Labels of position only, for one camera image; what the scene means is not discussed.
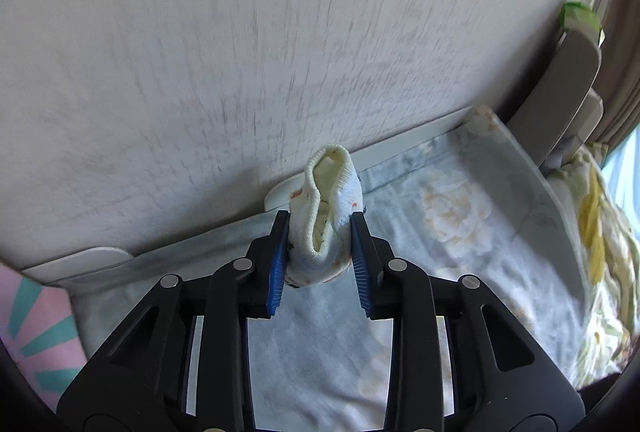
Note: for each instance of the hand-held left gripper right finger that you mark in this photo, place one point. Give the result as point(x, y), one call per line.
point(360, 272)

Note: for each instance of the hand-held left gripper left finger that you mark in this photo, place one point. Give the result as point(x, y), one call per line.
point(278, 272)

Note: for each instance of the small white sock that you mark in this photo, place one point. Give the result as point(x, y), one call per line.
point(330, 212)

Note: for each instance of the white desktop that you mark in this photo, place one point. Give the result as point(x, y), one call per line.
point(400, 146)

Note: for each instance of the floral cloth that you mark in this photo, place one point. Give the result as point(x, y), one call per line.
point(450, 237)

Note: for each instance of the pink and teal striped pack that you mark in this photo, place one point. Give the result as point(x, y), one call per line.
point(45, 332)

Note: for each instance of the yellow floral blanket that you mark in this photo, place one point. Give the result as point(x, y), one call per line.
point(600, 252)

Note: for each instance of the grey chair back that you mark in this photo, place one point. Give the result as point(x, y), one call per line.
point(560, 96)

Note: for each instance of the green packet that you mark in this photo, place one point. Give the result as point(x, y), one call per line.
point(580, 16)

